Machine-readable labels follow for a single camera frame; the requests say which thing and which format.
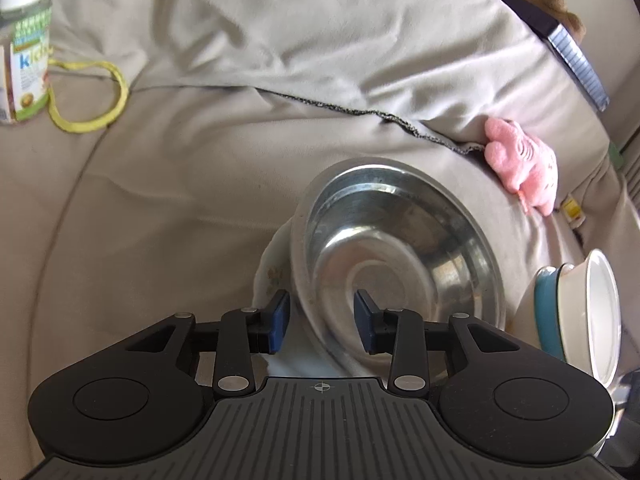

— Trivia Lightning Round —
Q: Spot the dark braided fabric trim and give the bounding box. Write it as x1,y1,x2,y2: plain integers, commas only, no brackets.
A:
255,87,486,156

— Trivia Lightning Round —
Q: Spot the pink plush toy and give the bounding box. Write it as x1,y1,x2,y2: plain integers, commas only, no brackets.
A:
482,116,558,217

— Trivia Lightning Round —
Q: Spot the white paper tub bowl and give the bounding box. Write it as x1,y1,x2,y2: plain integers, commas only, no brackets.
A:
557,249,622,390

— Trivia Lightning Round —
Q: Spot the brown plush toy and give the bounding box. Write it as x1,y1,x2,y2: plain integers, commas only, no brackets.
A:
505,0,586,43

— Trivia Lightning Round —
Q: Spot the white floral scalloped plate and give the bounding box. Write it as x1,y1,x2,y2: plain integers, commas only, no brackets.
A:
252,220,351,377

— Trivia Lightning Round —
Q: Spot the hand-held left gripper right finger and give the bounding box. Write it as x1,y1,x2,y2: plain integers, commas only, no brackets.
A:
352,289,521,396

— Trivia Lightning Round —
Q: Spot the clear vitamin bottle white cap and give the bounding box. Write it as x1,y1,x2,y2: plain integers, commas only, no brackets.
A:
0,0,53,125

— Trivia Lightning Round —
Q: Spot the yellow-green strap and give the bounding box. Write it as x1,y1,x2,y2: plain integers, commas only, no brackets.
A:
47,60,130,134

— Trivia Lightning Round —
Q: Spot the beige sofa cover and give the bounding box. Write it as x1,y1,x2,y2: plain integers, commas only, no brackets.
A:
0,0,640,411

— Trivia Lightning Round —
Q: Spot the blue enamel bowl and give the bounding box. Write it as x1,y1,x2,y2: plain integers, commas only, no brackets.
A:
532,267,571,363

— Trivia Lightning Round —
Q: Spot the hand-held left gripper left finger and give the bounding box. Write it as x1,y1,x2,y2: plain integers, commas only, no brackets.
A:
125,289,292,396

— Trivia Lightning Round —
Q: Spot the stainless steel bowl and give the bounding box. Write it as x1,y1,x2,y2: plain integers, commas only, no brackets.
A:
289,157,507,376

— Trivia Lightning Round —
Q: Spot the yellow fabric tag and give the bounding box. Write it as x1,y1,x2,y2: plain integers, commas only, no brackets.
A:
562,195,584,224

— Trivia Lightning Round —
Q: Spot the dark blue notebook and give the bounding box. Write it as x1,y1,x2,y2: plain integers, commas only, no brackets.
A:
480,0,612,112

